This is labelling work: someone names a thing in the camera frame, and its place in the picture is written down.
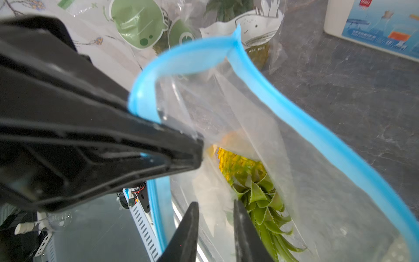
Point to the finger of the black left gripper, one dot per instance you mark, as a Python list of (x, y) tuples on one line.
[(55, 167), (46, 85)]

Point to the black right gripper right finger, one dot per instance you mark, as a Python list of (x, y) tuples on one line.
[(248, 245)]

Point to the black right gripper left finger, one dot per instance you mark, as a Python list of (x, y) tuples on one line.
[(183, 245)]

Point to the yellow toy pineapple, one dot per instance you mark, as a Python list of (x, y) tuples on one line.
[(255, 190)]

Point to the blue-zip clear plastic bag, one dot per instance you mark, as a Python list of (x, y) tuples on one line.
[(342, 210)]

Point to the green-zip bag with pineapple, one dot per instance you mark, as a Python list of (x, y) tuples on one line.
[(142, 29)]

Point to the white-zip bag with pineapple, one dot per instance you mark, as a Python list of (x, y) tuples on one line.
[(261, 23)]

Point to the blue-lidded white storage box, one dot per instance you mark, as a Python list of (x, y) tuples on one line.
[(388, 26)]

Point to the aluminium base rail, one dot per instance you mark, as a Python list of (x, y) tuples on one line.
[(103, 231)]

